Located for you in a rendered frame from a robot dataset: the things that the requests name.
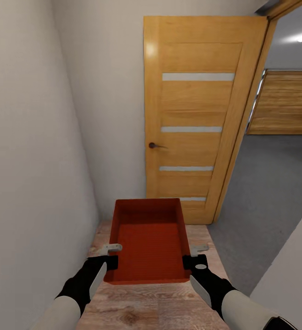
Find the storage box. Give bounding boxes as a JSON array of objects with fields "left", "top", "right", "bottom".
[{"left": 103, "top": 198, "right": 192, "bottom": 286}]

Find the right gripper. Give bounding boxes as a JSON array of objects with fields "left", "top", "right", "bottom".
[{"left": 182, "top": 254, "right": 208, "bottom": 270}]

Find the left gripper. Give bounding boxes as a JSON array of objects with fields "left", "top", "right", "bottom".
[{"left": 104, "top": 255, "right": 118, "bottom": 271}]

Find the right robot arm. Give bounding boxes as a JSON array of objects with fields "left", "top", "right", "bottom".
[{"left": 182, "top": 244, "right": 301, "bottom": 330}]

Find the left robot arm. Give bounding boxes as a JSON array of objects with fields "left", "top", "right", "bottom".
[{"left": 26, "top": 244, "right": 122, "bottom": 330}]

